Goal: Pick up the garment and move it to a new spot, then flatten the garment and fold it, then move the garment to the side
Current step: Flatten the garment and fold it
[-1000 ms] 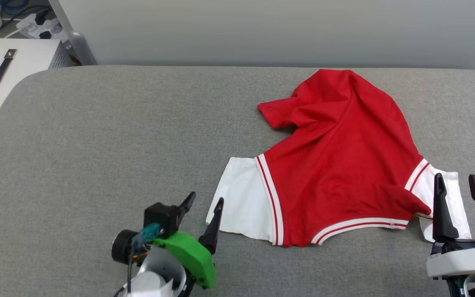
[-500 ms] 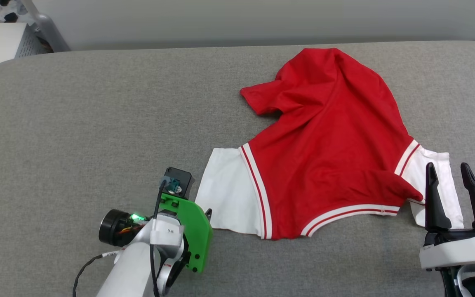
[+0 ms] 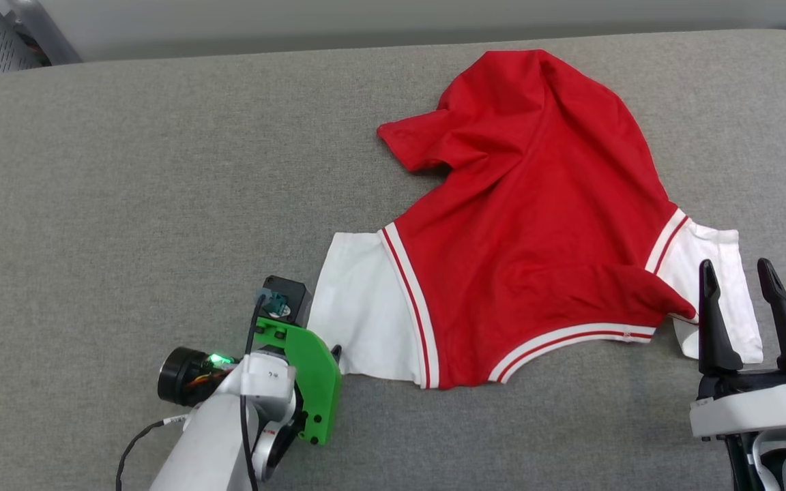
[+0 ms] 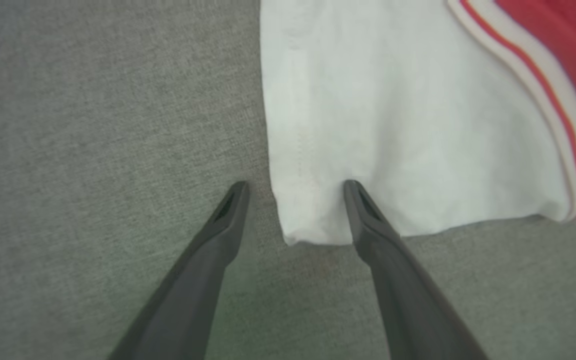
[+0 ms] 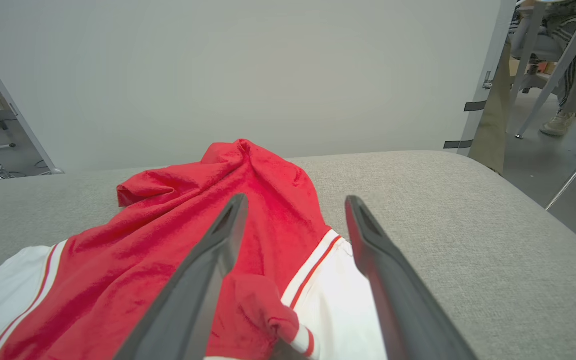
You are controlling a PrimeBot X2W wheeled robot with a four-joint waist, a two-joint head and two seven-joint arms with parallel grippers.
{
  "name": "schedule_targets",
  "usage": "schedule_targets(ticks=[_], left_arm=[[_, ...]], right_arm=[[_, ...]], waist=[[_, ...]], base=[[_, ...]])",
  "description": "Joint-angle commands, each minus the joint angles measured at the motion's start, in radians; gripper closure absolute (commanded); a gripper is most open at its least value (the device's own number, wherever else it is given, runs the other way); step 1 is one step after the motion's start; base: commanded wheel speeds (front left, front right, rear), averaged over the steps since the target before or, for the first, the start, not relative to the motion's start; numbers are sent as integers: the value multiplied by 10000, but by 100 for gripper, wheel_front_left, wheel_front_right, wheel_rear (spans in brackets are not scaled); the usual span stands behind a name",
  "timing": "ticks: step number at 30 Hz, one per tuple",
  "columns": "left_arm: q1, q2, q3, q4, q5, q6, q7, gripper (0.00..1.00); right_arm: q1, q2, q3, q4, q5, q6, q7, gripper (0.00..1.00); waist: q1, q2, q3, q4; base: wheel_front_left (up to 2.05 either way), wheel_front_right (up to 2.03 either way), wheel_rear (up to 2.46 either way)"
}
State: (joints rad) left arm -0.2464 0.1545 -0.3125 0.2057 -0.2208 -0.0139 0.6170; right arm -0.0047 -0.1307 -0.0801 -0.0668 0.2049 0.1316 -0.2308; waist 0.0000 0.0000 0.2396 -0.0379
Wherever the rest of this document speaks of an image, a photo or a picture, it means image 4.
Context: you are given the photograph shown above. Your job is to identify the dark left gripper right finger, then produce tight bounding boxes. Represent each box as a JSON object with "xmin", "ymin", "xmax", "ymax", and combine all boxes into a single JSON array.
[{"xmin": 343, "ymin": 180, "xmax": 489, "ymax": 360}]

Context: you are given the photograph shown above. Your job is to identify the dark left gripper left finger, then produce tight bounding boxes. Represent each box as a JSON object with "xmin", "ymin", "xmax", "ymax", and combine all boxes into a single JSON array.
[{"xmin": 108, "ymin": 181, "xmax": 250, "ymax": 360}]

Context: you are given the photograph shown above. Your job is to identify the red and white basketball jersey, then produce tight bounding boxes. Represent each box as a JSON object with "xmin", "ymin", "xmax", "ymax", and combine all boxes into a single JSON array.
[{"xmin": 259, "ymin": 0, "xmax": 576, "ymax": 247}]

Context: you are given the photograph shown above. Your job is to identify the grey fabric sofa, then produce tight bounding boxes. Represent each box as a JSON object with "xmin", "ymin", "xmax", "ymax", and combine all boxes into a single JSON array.
[{"xmin": 0, "ymin": 0, "xmax": 576, "ymax": 360}]

